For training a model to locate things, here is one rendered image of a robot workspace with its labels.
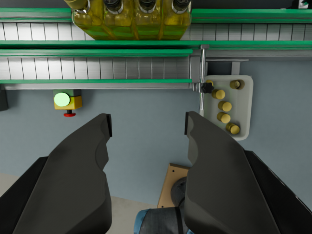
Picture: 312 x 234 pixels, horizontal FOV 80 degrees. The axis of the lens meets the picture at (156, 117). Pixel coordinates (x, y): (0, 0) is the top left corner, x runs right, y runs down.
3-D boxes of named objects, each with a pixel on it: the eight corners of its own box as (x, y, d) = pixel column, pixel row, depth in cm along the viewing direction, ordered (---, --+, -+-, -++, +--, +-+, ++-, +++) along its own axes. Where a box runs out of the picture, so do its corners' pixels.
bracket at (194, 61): (196, 59, 63) (202, 56, 56) (195, 87, 64) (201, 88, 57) (185, 59, 63) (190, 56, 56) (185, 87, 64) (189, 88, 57)
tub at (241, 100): (242, 75, 70) (254, 74, 61) (237, 133, 74) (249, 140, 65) (195, 75, 70) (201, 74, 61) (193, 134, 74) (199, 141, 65)
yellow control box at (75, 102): (81, 87, 70) (73, 88, 62) (83, 107, 71) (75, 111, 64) (62, 88, 69) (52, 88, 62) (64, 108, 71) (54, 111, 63)
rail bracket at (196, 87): (202, 49, 55) (217, 40, 43) (200, 106, 58) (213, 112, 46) (192, 49, 55) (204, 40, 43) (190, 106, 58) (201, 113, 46)
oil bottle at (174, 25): (178, 24, 54) (196, -13, 33) (178, 44, 55) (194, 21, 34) (159, 23, 54) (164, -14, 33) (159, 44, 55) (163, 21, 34)
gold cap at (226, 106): (226, 110, 71) (231, 112, 66) (217, 109, 70) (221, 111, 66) (227, 100, 70) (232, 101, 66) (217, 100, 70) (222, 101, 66)
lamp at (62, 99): (69, 92, 62) (66, 93, 60) (71, 106, 63) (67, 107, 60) (56, 92, 62) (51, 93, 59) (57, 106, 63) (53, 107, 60)
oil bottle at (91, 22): (118, 24, 54) (96, -13, 33) (118, 44, 55) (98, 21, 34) (98, 23, 54) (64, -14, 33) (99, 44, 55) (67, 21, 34)
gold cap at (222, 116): (225, 120, 71) (230, 123, 67) (216, 120, 71) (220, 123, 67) (226, 111, 71) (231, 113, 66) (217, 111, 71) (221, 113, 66)
